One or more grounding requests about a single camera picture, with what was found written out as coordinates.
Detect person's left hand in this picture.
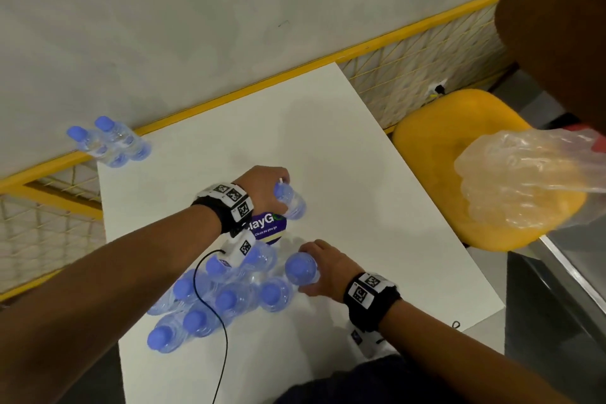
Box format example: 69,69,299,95
232,165,291,229

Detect person's right hand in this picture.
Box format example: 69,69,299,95
298,239,365,303

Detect cluster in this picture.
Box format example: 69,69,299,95
145,240,295,355

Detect plastic wrap bottle pack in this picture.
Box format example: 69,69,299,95
453,126,606,232

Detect person's right forearm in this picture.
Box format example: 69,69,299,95
378,299,576,404

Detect person's left forearm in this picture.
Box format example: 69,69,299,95
0,205,223,404

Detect round purple sticker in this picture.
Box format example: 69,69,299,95
246,211,290,246

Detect white table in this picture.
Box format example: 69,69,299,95
96,61,506,404

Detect yellow chair with wooden back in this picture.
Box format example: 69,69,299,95
391,0,606,253

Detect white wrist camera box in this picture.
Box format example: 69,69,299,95
349,328,398,362
220,228,258,270

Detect black cable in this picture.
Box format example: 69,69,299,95
193,249,229,404

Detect white wall socket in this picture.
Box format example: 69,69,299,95
427,78,449,104

